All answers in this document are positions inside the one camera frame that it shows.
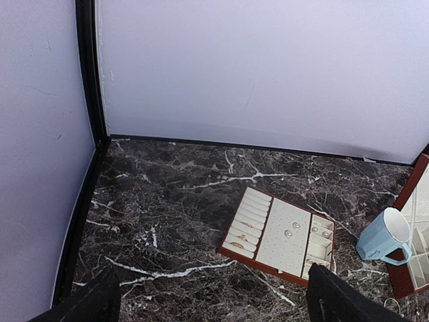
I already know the brown jewelry tray insert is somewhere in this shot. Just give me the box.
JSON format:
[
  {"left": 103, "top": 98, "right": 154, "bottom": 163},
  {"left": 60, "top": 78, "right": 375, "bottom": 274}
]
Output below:
[{"left": 218, "top": 186, "right": 336, "bottom": 286}]

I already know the brown open jewelry box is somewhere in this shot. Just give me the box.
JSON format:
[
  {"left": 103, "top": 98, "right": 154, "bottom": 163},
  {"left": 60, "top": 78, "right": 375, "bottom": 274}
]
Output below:
[{"left": 387, "top": 154, "right": 428, "bottom": 299}]

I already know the black left corner post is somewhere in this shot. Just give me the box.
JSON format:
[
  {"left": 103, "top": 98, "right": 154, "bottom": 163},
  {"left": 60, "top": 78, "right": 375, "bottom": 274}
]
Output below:
[{"left": 52, "top": 1, "right": 110, "bottom": 307}]

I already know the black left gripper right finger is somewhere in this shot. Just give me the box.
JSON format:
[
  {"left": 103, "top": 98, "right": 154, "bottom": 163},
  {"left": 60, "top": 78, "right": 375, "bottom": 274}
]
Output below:
[{"left": 307, "top": 263, "right": 407, "bottom": 322}]

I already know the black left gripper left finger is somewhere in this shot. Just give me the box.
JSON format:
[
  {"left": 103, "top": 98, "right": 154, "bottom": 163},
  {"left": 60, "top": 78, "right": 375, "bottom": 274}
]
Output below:
[{"left": 32, "top": 268, "right": 121, "bottom": 322}]

